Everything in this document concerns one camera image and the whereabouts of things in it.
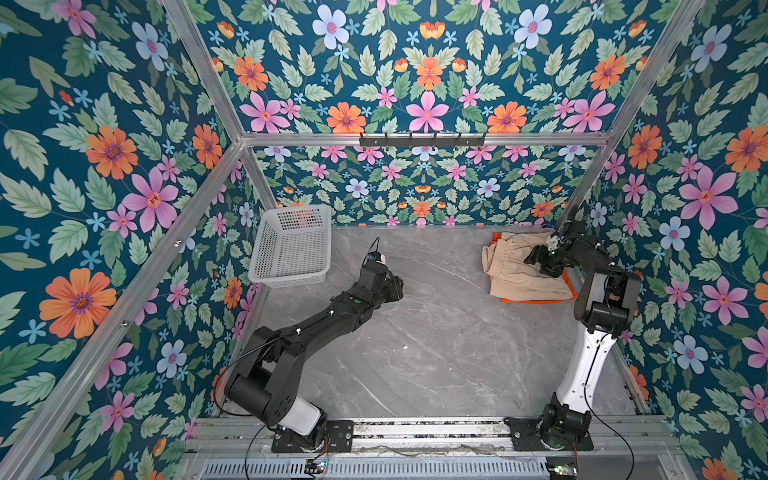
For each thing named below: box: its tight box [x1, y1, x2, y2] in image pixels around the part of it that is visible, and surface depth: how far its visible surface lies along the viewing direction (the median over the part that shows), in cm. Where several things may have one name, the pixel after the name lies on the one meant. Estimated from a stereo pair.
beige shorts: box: [482, 231, 573, 301], surface depth 100 cm
